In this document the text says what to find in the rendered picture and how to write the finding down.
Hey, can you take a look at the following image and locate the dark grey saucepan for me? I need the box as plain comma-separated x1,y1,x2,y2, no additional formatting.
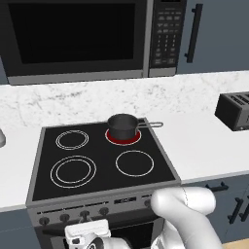
107,113,164,141

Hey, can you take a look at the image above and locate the black base cupboard handle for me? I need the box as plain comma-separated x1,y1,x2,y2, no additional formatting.
238,195,249,224
227,196,244,226

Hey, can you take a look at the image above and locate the blue-grey drawer front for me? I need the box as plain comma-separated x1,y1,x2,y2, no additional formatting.
181,174,249,202

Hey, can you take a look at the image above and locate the black stove knob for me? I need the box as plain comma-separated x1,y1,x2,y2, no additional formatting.
98,206,110,218
79,209,91,221
143,197,154,209
59,212,71,224
39,216,51,228

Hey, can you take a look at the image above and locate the blue-grey wall cupboard door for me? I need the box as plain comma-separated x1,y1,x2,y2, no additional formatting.
176,0,249,75

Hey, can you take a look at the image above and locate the grey rounded object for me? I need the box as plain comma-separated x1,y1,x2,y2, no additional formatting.
0,128,7,149

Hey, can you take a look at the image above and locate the black steel microwave oven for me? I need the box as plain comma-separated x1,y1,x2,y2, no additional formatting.
0,0,188,87

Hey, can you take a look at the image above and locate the black drawer handle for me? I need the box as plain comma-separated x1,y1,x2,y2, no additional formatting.
204,181,230,194

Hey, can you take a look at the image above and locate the blue-grey base cupboard door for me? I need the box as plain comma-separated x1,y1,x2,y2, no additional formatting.
223,194,249,241
208,189,248,244

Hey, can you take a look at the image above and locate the black oven door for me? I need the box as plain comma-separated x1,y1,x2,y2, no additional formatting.
34,216,165,249

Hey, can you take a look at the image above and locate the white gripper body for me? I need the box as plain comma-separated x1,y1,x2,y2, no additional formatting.
64,219,112,243

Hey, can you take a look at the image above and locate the black wall cupboard handle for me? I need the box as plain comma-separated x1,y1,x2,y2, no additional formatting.
184,3,204,64

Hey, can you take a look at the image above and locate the blue-grey base cupboard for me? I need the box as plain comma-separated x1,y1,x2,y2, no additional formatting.
0,208,43,249

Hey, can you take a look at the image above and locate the black toaster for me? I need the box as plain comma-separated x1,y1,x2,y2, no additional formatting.
214,91,249,132

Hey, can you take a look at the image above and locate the black and steel stove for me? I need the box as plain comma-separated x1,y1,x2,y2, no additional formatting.
24,118,183,249

